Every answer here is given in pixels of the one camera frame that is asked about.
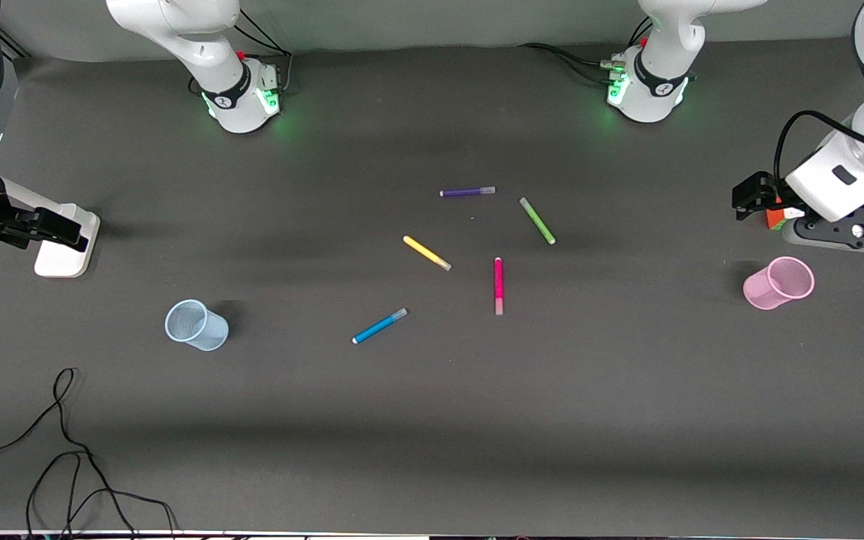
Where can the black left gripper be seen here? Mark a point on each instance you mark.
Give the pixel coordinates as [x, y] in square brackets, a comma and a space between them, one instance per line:
[756, 192]

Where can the pink marker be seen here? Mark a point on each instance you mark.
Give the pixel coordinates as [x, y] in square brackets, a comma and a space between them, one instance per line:
[498, 285]

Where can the blue marker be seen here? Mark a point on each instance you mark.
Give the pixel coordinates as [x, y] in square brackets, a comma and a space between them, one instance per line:
[379, 326]

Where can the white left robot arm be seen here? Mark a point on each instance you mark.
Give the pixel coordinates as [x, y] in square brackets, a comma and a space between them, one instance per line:
[653, 82]

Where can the multicoloured puzzle cube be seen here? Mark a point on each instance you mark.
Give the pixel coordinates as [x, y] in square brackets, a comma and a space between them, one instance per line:
[775, 219]

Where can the pink mesh cup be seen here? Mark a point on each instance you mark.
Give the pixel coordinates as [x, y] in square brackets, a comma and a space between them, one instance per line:
[769, 289]

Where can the blue mesh cup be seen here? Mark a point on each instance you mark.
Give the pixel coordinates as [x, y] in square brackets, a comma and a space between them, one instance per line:
[203, 330]

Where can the green marker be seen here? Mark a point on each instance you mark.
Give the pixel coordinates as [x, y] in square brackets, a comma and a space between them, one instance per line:
[537, 220]

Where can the purple marker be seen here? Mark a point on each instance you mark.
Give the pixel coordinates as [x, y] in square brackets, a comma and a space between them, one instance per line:
[466, 192]

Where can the yellow marker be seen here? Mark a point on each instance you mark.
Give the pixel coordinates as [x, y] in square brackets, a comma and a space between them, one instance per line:
[426, 253]

